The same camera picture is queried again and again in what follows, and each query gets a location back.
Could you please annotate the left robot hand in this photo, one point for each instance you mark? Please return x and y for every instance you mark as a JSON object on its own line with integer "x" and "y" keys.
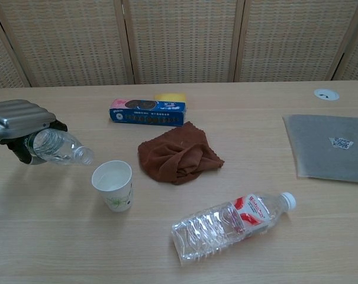
{"x": 17, "y": 118}

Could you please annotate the green label plastic bottle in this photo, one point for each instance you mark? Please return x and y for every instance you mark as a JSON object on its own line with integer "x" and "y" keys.
{"x": 58, "y": 146}

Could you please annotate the white paper cup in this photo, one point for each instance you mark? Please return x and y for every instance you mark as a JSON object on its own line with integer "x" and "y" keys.
{"x": 113, "y": 183}

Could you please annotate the red label plastic bottle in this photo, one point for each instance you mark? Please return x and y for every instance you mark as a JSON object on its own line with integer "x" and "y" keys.
{"x": 226, "y": 222}

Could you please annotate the blue cookie box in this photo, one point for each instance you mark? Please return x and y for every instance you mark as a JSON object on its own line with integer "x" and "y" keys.
{"x": 149, "y": 114}

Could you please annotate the yellow sponge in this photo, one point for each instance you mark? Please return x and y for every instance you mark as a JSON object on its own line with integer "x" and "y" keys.
{"x": 170, "y": 97}

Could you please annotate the brown cloth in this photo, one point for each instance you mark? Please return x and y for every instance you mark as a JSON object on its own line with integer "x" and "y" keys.
{"x": 178, "y": 154}

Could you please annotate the woven folding screen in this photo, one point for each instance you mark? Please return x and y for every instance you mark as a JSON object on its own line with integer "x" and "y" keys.
{"x": 178, "y": 41}

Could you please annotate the grey mat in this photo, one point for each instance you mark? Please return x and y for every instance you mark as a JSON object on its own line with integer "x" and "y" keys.
{"x": 320, "y": 148}

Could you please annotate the white QR code sticker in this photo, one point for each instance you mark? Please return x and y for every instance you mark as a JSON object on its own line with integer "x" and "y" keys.
{"x": 341, "y": 143}

